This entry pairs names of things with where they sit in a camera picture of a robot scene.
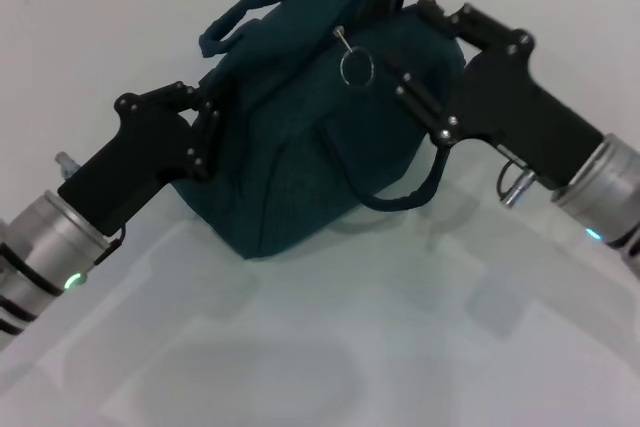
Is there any metal zipper pull ring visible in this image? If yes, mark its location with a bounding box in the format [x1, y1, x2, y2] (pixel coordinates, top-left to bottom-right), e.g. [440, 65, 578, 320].
[332, 26, 376, 89]

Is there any dark blue insulated lunch bag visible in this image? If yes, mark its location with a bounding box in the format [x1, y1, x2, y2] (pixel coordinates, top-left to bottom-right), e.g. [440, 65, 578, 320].
[172, 0, 469, 261]

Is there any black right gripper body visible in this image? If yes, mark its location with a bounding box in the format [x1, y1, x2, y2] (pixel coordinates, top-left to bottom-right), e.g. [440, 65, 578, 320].
[443, 30, 609, 192]

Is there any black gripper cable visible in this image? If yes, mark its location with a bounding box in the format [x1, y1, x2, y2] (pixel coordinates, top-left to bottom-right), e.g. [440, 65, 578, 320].
[93, 223, 130, 267]
[496, 158, 540, 209]

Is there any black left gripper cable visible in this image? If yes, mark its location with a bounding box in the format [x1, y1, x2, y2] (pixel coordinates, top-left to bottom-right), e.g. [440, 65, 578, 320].
[93, 223, 130, 267]

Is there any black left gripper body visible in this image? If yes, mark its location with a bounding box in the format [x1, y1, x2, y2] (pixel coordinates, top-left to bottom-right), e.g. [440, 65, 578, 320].
[57, 91, 211, 239]

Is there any silver left gripper connector stub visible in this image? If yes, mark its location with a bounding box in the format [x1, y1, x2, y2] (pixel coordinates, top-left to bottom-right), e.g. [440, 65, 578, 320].
[53, 150, 82, 182]

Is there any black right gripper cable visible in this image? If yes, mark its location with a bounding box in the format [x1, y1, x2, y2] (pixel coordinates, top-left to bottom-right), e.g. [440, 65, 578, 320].
[496, 158, 540, 209]

